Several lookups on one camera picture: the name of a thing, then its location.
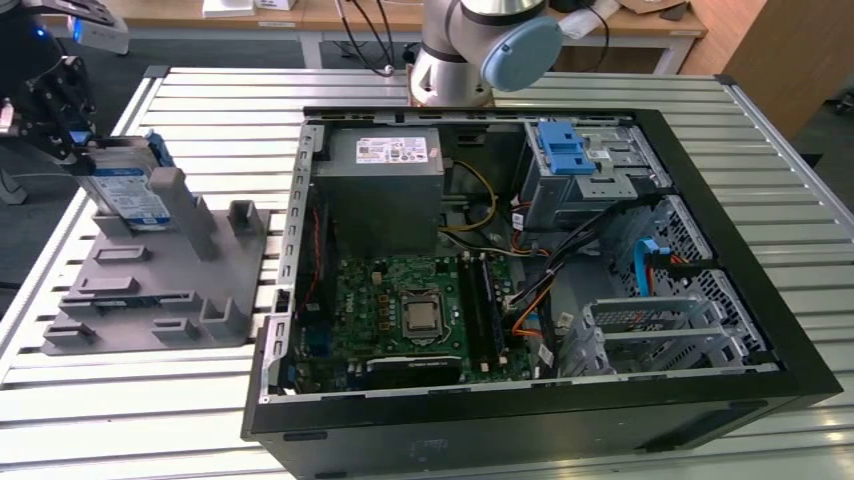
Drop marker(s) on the brown cardboard piece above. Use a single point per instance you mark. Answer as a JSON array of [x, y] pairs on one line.
[[650, 7]]

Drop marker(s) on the grey parts rack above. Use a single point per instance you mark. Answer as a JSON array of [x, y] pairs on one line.
[[167, 280]]

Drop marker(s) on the wooden desk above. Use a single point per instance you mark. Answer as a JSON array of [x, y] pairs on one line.
[[200, 25]]

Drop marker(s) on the white box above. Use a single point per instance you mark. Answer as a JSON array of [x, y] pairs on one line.
[[277, 4], [227, 9]]

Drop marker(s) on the blue plastic drive latch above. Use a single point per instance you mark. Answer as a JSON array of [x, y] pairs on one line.
[[563, 150]]

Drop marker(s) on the green motherboard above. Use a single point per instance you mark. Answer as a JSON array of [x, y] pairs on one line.
[[427, 272]]

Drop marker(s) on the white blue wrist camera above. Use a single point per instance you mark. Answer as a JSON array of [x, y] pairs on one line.
[[100, 35]]

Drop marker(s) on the wooden cabinet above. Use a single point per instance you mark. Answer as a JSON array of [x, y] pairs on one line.
[[768, 50]]

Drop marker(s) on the black open PC case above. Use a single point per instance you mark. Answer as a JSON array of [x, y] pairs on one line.
[[467, 430]]

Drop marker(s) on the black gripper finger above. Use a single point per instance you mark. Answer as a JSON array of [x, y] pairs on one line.
[[60, 105], [8, 120]]

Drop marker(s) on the hard disk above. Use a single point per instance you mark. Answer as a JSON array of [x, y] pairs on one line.
[[123, 195]]

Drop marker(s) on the metal disk bay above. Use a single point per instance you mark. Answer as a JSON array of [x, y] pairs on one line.
[[668, 334]]

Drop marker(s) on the grey power supply unit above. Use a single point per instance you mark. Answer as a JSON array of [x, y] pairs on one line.
[[381, 210]]

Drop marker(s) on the silver CPU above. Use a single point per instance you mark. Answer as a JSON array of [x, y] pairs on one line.
[[421, 317]]

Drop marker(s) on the metal optical drive cage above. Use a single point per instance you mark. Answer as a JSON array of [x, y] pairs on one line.
[[567, 200]]

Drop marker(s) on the black graphics card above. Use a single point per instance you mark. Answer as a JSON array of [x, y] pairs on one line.
[[414, 372]]

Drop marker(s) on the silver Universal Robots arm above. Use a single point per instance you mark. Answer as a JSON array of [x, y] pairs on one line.
[[454, 75]]

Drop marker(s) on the grey stand foot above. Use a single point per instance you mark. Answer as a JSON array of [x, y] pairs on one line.
[[10, 192]]

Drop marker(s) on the black RAM stick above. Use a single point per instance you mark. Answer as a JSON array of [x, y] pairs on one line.
[[473, 310]]

